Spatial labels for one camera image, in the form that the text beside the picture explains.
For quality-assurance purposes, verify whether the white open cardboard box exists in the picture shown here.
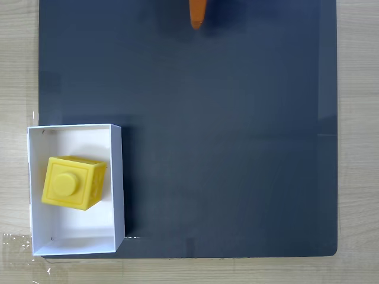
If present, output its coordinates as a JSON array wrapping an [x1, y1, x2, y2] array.
[[27, 123, 127, 257]]

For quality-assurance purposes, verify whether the clear plastic tape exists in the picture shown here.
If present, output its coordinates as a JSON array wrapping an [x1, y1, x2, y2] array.
[[2, 232, 41, 284]]

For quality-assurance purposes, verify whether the dark grey table mat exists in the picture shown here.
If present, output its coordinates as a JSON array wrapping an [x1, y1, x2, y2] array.
[[38, 0, 339, 259]]

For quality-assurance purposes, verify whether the yellow toy block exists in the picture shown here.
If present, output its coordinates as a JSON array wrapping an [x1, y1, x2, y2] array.
[[41, 155, 108, 212]]

